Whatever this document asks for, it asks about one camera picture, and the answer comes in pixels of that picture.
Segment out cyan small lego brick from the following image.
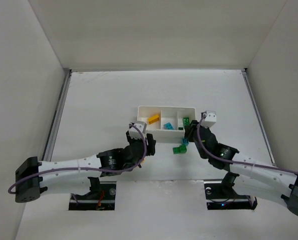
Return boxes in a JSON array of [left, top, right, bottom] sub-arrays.
[[181, 138, 189, 146]]

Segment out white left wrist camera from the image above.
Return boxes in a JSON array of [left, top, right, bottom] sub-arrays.
[[128, 121, 147, 139]]

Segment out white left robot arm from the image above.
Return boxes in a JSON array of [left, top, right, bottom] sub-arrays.
[[8, 132, 156, 203]]

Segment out yellow long lego brick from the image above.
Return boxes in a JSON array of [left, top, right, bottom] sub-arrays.
[[147, 114, 160, 125]]

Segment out green square lego brick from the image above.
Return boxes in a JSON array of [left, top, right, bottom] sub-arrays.
[[172, 144, 187, 155]]

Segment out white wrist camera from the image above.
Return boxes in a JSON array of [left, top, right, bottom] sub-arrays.
[[128, 121, 147, 139], [201, 110, 217, 128]]

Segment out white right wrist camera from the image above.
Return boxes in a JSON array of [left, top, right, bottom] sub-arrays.
[[201, 110, 217, 128]]

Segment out cyan rounded lego piece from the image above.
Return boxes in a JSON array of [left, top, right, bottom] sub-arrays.
[[163, 122, 174, 130]]

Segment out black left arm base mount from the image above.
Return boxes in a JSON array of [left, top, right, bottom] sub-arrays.
[[68, 177, 117, 211]]

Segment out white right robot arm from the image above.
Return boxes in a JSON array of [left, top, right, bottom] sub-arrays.
[[184, 118, 298, 216]]

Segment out white three-compartment container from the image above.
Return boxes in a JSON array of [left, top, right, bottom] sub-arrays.
[[137, 106, 196, 143]]

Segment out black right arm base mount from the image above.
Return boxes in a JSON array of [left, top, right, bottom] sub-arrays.
[[204, 172, 257, 211]]

